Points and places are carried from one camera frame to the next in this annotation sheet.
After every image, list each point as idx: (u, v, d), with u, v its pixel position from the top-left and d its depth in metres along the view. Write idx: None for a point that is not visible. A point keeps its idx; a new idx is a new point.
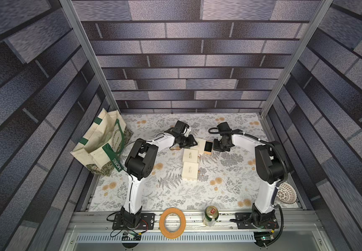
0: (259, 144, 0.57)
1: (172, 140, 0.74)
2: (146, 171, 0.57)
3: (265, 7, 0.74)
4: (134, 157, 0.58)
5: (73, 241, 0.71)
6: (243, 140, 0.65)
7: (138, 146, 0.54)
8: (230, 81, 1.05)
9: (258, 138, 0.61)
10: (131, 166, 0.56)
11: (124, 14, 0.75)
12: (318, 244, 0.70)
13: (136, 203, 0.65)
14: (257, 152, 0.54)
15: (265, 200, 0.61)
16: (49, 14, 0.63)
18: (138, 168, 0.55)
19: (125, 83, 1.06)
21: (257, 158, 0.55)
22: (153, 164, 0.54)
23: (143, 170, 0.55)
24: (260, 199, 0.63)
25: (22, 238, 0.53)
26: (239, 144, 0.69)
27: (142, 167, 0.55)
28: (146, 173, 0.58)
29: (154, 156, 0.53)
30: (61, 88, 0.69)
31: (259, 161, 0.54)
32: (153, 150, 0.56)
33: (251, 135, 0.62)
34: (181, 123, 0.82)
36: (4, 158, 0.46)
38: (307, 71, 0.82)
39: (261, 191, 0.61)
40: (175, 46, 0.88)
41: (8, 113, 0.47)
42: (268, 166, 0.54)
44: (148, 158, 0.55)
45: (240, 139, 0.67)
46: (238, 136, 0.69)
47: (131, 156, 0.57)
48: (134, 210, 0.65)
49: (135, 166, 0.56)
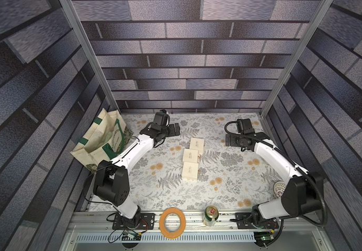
0: (294, 171, 0.46)
1: (149, 143, 0.60)
2: (120, 198, 0.47)
3: (265, 7, 0.74)
4: (102, 183, 0.48)
5: (73, 240, 0.71)
6: (274, 159, 0.51)
7: (102, 172, 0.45)
8: (230, 81, 1.05)
9: (294, 165, 0.48)
10: (100, 193, 0.46)
11: (124, 14, 0.75)
12: (318, 244, 0.70)
13: (132, 209, 0.64)
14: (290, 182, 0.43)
15: (274, 214, 0.57)
16: (49, 14, 0.63)
18: (110, 195, 0.46)
19: (125, 83, 1.06)
21: (287, 187, 0.45)
22: (127, 186, 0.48)
23: (116, 198, 0.45)
24: (268, 208, 0.60)
25: (21, 238, 0.52)
26: (268, 161, 0.54)
27: (114, 194, 0.45)
28: (121, 200, 0.49)
29: (123, 181, 0.46)
30: (61, 88, 0.69)
31: (290, 192, 0.44)
32: (120, 175, 0.44)
33: (286, 157, 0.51)
34: (159, 117, 0.66)
36: (4, 158, 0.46)
38: (307, 71, 0.82)
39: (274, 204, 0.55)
40: (175, 46, 0.88)
41: (8, 113, 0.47)
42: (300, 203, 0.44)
44: (117, 184, 0.44)
45: (271, 157, 0.53)
46: (268, 150, 0.55)
47: (98, 184, 0.46)
48: (129, 216, 0.63)
49: (106, 193, 0.46)
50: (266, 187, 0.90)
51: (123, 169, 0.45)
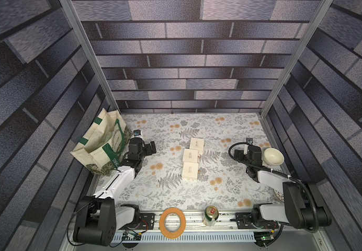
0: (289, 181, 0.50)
1: (131, 173, 0.60)
2: (107, 236, 0.43)
3: (265, 7, 0.74)
4: (85, 225, 0.42)
5: (72, 241, 0.71)
6: (271, 178, 0.57)
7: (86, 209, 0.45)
8: (230, 81, 1.05)
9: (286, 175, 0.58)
10: (83, 238, 0.41)
11: (124, 14, 0.75)
12: (318, 244, 0.70)
13: (129, 215, 0.63)
14: (284, 188, 0.47)
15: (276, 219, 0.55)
16: (48, 14, 0.62)
18: (94, 236, 0.41)
19: (125, 83, 1.06)
21: (285, 197, 0.46)
22: (115, 221, 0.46)
23: (102, 237, 0.40)
24: (270, 211, 0.59)
25: (21, 238, 0.52)
26: (268, 183, 0.59)
27: (101, 232, 0.41)
28: (110, 238, 0.44)
29: (110, 214, 0.43)
30: (61, 88, 0.69)
31: (289, 200, 0.45)
32: (106, 208, 0.41)
33: (279, 172, 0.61)
34: (134, 146, 0.65)
36: (4, 158, 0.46)
38: (307, 71, 0.82)
39: (278, 208, 0.53)
40: (175, 46, 0.88)
41: (8, 113, 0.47)
42: (297, 206, 0.44)
44: (103, 219, 0.41)
45: (268, 177, 0.59)
46: (266, 172, 0.62)
47: (79, 227, 0.41)
48: (129, 220, 0.63)
49: (91, 235, 0.41)
50: (266, 187, 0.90)
51: (109, 201, 0.43)
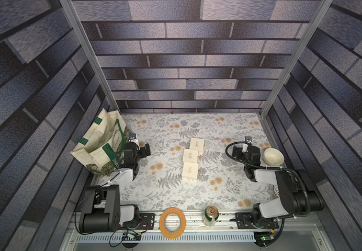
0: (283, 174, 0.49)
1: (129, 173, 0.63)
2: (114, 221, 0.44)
3: (265, 7, 0.74)
4: (91, 212, 0.44)
5: (73, 241, 0.71)
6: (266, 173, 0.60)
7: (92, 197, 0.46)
8: (230, 81, 1.05)
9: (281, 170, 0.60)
10: (89, 226, 0.41)
11: (124, 14, 0.75)
12: (318, 244, 0.70)
13: (130, 210, 0.64)
14: (279, 177, 0.49)
15: (275, 214, 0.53)
16: (49, 14, 0.63)
18: (102, 221, 0.42)
19: (125, 83, 1.06)
21: (281, 186, 0.48)
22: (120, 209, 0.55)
23: (109, 223, 0.42)
24: (269, 208, 0.59)
25: (21, 238, 0.52)
26: (262, 180, 0.63)
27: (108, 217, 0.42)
28: (115, 224, 0.45)
29: (116, 198, 0.46)
30: (61, 88, 0.69)
31: (283, 188, 0.47)
32: (113, 193, 0.45)
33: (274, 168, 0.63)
34: (130, 151, 0.68)
36: (4, 158, 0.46)
38: (307, 71, 0.82)
39: (275, 202, 0.54)
40: (175, 46, 0.88)
41: (8, 113, 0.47)
42: (290, 191, 0.46)
44: (110, 204, 0.43)
45: (263, 173, 0.62)
46: (261, 170, 0.64)
47: (86, 214, 0.42)
48: (129, 218, 0.63)
49: (98, 221, 0.42)
50: (266, 187, 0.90)
51: (115, 186, 0.46)
